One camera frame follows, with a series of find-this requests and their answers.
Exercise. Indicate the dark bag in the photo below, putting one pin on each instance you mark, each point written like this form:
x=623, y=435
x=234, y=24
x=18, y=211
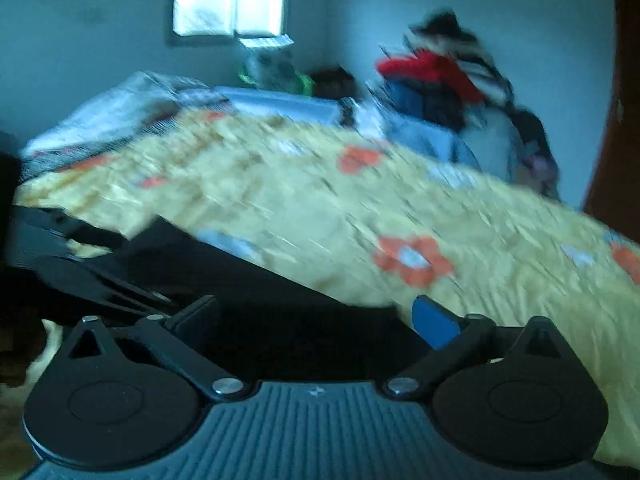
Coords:
x=332, y=82

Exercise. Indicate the brown wooden door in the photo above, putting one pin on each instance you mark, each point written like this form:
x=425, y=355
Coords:
x=620, y=125

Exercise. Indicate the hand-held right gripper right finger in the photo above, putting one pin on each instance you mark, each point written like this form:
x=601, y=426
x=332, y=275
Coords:
x=432, y=322

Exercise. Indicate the pile of folded clothes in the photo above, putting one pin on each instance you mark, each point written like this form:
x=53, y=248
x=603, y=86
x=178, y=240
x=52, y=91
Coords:
x=435, y=85

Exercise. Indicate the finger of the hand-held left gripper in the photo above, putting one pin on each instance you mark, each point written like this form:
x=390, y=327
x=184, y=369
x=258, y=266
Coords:
x=85, y=280
x=65, y=225

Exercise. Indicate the black pants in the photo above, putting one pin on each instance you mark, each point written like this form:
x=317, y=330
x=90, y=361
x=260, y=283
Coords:
x=280, y=330

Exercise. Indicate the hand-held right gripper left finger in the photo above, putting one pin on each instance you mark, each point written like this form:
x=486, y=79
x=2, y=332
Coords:
x=196, y=318

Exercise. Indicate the yellow floral blanket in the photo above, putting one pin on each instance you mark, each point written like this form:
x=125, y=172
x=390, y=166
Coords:
x=350, y=195

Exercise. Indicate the blue bedsheet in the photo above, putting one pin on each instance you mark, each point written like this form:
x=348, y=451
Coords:
x=280, y=105

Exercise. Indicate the grey floral pillow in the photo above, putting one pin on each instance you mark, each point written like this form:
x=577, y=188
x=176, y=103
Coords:
x=270, y=65

